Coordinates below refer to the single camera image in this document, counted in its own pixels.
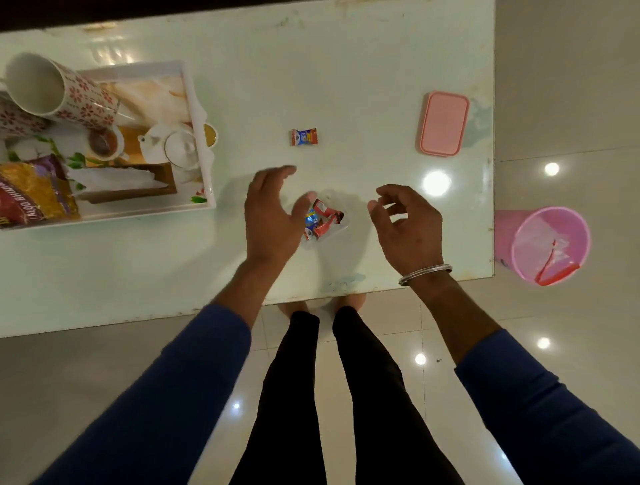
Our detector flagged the pink lidded food box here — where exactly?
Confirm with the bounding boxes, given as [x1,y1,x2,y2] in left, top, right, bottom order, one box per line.
[417,91,471,158]

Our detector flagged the white printed serving tray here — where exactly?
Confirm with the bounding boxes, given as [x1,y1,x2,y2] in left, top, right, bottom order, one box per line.
[0,60,217,232]

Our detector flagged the red wrapper scrap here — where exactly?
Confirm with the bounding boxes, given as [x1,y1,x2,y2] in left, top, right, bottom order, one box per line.
[534,239,581,286]

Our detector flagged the clear bag of candy wrappers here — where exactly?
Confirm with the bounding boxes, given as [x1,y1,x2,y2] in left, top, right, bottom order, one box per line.
[302,189,351,243]

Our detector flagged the silver bangle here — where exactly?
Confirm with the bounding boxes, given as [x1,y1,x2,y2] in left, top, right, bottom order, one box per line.
[398,264,454,287]

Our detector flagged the person's right hand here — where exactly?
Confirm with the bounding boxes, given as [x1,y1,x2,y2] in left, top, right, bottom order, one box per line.
[367,184,449,281]

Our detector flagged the person's leg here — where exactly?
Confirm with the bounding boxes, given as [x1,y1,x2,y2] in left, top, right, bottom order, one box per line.
[332,306,467,485]
[229,311,329,485]

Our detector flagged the person's right leg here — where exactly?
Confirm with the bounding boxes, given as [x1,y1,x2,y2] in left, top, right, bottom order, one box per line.
[332,306,467,485]

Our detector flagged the pink waste bin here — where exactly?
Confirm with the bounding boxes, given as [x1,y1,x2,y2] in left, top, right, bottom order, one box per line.
[494,206,592,287]

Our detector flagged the large floral ceramic mug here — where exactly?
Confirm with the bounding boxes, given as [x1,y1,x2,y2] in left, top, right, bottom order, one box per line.
[3,51,121,132]

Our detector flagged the clear plastic bin liner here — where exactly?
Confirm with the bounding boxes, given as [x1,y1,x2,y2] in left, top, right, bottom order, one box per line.
[512,220,583,284]

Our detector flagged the person's left forearm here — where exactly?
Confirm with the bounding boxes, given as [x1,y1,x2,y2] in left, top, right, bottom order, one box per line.
[30,259,287,485]

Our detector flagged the person's right forearm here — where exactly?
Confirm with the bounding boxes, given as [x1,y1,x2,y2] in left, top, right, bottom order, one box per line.
[409,271,640,485]

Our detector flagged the person's right foot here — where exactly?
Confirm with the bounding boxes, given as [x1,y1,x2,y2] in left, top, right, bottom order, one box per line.
[334,293,367,313]

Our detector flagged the person's left hand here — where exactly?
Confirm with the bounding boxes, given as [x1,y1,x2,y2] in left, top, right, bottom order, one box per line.
[244,165,318,268]

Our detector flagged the person's left leg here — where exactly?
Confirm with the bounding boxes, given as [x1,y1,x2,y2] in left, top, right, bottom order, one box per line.
[229,311,329,485]

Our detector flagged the yellow maroon snack packet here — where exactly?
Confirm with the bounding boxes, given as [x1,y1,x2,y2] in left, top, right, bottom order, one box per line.
[0,154,81,230]

